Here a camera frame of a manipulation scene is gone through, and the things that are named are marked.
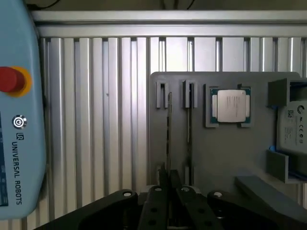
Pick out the grey parts rack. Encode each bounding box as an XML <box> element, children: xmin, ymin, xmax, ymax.
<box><xmin>148</xmin><ymin>71</ymin><xmax>307</xmax><ymax>209</ymax></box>

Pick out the CPU with silver lid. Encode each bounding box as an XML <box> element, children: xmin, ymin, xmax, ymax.
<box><xmin>210</xmin><ymin>87</ymin><xmax>251</xmax><ymax>124</ymax></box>

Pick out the silver disk drive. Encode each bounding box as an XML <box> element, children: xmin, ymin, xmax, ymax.
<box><xmin>275</xmin><ymin>99</ymin><xmax>307</xmax><ymax>155</ymax></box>

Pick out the light blue teach pendant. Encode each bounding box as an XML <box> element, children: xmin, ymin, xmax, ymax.
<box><xmin>0</xmin><ymin>0</ymin><xmax>49</xmax><ymax>220</ymax></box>

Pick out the black cable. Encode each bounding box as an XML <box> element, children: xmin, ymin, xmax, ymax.
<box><xmin>160</xmin><ymin>0</ymin><xmax>194</xmax><ymax>11</ymax></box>
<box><xmin>25</xmin><ymin>0</ymin><xmax>61</xmax><ymax>7</ymax></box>

